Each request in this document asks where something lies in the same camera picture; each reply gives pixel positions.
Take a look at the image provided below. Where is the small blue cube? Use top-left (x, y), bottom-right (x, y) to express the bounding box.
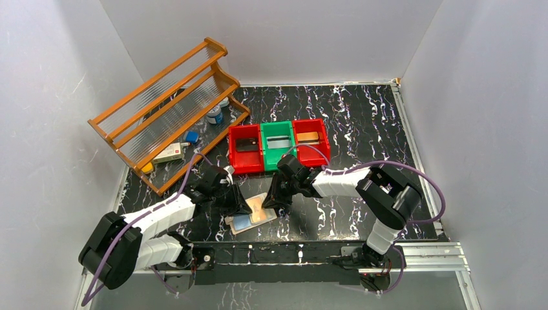
top-left (183, 131), bottom-right (200, 144)

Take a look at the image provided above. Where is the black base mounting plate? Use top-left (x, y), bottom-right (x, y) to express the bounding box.
top-left (155, 241), bottom-right (407, 293)

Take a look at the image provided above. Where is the beige leather card holder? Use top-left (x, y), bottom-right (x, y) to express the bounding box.
top-left (226, 192), bottom-right (278, 234)

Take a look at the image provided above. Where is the red plastic bin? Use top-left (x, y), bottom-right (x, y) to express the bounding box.
top-left (228, 124), bottom-right (265, 174)
top-left (292, 119), bottom-right (331, 167)

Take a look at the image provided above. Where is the green plastic bin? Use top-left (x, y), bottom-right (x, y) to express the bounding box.
top-left (260, 121), bottom-right (296, 172)

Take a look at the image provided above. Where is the silver card in bin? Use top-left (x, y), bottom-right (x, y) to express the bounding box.
top-left (267, 136), bottom-right (292, 149)

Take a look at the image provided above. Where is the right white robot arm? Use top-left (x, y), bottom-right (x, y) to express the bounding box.
top-left (262, 155), bottom-right (423, 267)

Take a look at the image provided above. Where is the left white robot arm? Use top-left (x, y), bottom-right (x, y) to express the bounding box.
top-left (78, 165), bottom-right (251, 289)

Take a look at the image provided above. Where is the black card in bin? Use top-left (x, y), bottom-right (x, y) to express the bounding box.
top-left (235, 138), bottom-right (260, 152)

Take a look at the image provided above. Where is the orange wooden shelf rack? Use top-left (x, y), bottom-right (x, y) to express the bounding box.
top-left (88, 37), bottom-right (251, 195)

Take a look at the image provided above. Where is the gold card in bin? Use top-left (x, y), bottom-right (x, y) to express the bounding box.
top-left (296, 131), bottom-right (320, 145)

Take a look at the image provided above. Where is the left red plastic bin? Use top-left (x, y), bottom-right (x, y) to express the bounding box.
top-left (228, 124), bottom-right (265, 174)

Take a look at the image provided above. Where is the small yellow object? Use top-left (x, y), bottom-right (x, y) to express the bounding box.
top-left (141, 162), bottom-right (154, 174)

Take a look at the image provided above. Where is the small white red box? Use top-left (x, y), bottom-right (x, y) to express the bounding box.
top-left (152, 142), bottom-right (191, 164)

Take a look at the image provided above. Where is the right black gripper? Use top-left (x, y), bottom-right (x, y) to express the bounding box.
top-left (262, 172), bottom-right (300, 209)

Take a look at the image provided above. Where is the right red plastic bin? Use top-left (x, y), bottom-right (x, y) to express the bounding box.
top-left (292, 119), bottom-right (331, 167)

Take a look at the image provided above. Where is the blue white round jar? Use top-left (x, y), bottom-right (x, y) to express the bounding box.
top-left (205, 105), bottom-right (224, 125)

